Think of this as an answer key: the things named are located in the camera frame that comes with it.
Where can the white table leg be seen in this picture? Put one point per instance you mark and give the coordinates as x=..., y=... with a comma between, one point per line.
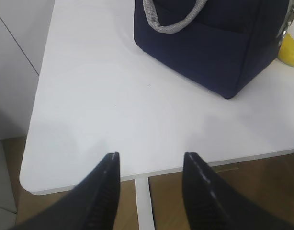
x=144, y=204

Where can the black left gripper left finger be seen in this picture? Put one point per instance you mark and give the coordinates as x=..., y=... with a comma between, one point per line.
x=91, y=205

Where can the navy blue lunch bag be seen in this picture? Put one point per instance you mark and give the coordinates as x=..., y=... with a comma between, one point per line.
x=219, y=44

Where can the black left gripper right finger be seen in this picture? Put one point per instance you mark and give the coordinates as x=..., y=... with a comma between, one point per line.
x=212, y=204

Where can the yellow banana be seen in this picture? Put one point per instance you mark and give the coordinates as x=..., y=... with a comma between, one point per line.
x=286, y=52

